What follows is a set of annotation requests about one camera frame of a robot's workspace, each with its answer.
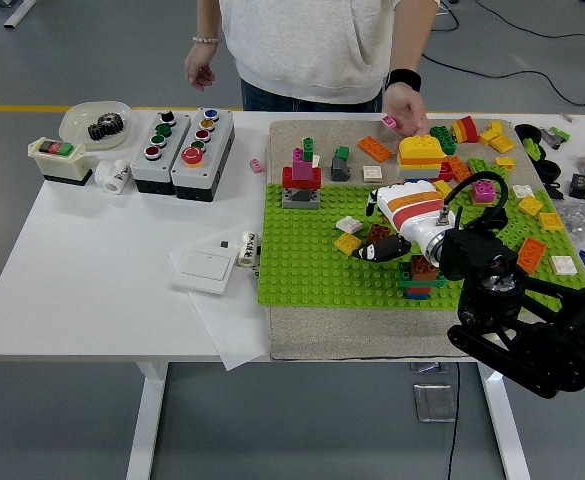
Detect person's right hand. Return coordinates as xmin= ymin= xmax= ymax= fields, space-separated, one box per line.
xmin=184 ymin=42 xmax=217 ymax=92

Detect person's left hand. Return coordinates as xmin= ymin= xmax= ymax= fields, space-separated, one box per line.
xmin=382 ymin=81 xmax=429 ymax=138

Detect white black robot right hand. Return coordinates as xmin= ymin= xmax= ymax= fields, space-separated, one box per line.
xmin=351 ymin=179 xmax=457 ymax=263

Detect brown square brick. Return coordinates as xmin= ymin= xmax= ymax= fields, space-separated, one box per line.
xmin=366 ymin=223 xmax=394 ymax=247
xmin=410 ymin=254 xmax=440 ymax=281

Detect orange long brick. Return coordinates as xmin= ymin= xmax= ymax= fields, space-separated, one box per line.
xmin=446 ymin=156 xmax=474 ymax=184
xmin=515 ymin=237 xmax=547 ymax=274
xmin=356 ymin=135 xmax=393 ymax=161

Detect dark green long brick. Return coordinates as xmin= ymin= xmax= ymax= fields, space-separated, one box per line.
xmin=397 ymin=262 xmax=446 ymax=290

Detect pink square brick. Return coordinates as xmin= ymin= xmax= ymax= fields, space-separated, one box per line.
xmin=471 ymin=179 xmax=496 ymax=205

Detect burger-shaped multicolour brick tower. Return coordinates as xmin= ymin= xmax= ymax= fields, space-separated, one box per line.
xmin=396 ymin=133 xmax=448 ymax=187

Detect dark green chunky brick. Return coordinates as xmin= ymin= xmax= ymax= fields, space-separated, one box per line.
xmin=429 ymin=124 xmax=458 ymax=155

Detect red yellow orange curved bricks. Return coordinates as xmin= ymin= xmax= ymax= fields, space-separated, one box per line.
xmin=450 ymin=115 xmax=481 ymax=145

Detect grey slope brick green top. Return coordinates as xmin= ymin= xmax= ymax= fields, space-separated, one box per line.
xmin=329 ymin=145 xmax=353 ymax=183

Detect yellow brick pair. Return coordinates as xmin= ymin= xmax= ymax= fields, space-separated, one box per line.
xmin=479 ymin=120 xmax=504 ymax=146

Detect lime green long brick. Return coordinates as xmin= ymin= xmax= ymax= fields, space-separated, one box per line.
xmin=501 ymin=218 xmax=533 ymax=247

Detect red pink grey brick tower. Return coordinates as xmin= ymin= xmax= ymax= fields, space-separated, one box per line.
xmin=280 ymin=135 xmax=323 ymax=210

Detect green studded baseplate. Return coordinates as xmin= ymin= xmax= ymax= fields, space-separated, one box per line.
xmin=256 ymin=182 xmax=585 ymax=312

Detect black wrist watch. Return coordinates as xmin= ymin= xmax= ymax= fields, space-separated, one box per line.
xmin=384 ymin=68 xmax=422 ymax=93

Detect grey emergency-stop control box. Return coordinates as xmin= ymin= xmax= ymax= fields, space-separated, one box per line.
xmin=170 ymin=107 xmax=236 ymax=203

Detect person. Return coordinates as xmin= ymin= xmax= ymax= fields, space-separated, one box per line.
xmin=184 ymin=0 xmax=441 ymax=139

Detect black metal gear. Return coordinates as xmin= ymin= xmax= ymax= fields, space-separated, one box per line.
xmin=87 ymin=112 xmax=126 ymax=142

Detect black tape roll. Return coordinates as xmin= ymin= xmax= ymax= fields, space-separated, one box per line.
xmin=514 ymin=123 xmax=543 ymax=144

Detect grey four-button control box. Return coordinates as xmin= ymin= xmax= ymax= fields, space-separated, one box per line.
xmin=129 ymin=110 xmax=193 ymax=195

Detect grey-brown mat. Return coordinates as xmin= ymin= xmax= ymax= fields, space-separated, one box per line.
xmin=267 ymin=118 xmax=585 ymax=362

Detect white plastic bowl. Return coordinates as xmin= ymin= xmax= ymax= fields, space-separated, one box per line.
xmin=59 ymin=101 xmax=133 ymax=151

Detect white pipe tee fitting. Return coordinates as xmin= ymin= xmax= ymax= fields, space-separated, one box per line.
xmin=94 ymin=158 xmax=132 ymax=194

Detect green and grey clip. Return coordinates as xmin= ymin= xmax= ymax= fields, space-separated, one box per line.
xmin=540 ymin=125 xmax=571 ymax=150

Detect clear plastic bag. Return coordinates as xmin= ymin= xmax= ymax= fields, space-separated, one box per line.
xmin=554 ymin=199 xmax=585 ymax=251

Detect white labelled tube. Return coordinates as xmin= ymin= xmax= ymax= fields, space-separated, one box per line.
xmin=236 ymin=230 xmax=259 ymax=267

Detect white distant table foot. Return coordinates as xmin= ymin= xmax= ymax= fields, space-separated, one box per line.
xmin=2 ymin=0 xmax=38 ymax=29

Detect white paper sheet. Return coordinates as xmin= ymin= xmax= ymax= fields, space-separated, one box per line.
xmin=167 ymin=247 xmax=272 ymax=372

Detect white table leg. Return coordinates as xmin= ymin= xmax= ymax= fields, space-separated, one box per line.
xmin=476 ymin=360 xmax=531 ymax=480
xmin=124 ymin=360 xmax=169 ymax=480

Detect long black floor cable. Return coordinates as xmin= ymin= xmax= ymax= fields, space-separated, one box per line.
xmin=421 ymin=0 xmax=585 ymax=121

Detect black ring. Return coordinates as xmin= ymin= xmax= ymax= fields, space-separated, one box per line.
xmin=535 ymin=159 xmax=563 ymax=182

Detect cream red-green switch box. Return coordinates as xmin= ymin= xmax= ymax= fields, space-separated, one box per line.
xmin=26 ymin=137 xmax=95 ymax=187

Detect black power cable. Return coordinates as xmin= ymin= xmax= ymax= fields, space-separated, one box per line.
xmin=445 ymin=360 xmax=461 ymax=480

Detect white wall switch plate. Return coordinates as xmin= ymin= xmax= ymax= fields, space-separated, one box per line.
xmin=171 ymin=248 xmax=237 ymax=296

